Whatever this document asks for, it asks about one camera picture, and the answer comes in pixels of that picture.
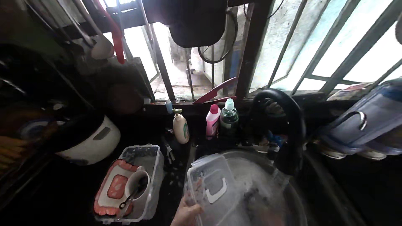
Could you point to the cream pump bottle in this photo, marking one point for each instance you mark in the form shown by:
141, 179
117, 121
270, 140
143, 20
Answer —
180, 130

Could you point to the green dish soap bottle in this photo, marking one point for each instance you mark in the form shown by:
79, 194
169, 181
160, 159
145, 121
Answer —
229, 118

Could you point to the white mug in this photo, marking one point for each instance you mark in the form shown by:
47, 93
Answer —
143, 198

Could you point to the small red knife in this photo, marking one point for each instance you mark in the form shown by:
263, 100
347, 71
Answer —
224, 99

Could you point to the blue crumpled wrapper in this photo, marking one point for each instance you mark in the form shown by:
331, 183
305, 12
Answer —
274, 139

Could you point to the black curved faucet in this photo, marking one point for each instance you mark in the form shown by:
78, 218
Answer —
293, 125

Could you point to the person's left hand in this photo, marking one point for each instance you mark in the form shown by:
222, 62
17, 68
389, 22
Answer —
184, 215

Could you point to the barred window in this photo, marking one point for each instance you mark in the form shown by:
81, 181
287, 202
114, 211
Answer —
251, 56

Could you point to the person's left fingers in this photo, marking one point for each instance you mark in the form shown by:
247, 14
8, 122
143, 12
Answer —
197, 185

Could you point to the small light blue bottle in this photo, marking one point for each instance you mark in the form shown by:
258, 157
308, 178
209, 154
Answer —
169, 106

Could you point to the red spatula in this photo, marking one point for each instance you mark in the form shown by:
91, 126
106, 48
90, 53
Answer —
117, 37

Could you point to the white enamel pot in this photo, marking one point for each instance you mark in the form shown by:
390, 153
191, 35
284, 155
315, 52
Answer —
105, 147

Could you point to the person's right hand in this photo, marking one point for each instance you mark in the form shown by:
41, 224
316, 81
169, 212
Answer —
268, 218

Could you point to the clear rectangular plastic container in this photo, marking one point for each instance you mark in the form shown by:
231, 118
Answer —
155, 188

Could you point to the pink bottle, red cap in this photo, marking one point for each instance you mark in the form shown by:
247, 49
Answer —
212, 121

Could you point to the large metal ladle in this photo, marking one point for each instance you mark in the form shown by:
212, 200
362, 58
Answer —
102, 48

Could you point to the metal spoon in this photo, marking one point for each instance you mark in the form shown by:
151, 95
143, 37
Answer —
125, 201

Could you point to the person's left thumb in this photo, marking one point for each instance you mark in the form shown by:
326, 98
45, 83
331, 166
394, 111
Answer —
194, 209

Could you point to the bluish translucent plastic rack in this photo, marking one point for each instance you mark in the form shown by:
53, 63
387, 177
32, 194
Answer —
370, 116

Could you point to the large pink knife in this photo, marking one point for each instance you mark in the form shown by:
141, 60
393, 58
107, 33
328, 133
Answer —
216, 91

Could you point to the large round metal basin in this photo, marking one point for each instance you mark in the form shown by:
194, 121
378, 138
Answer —
296, 201

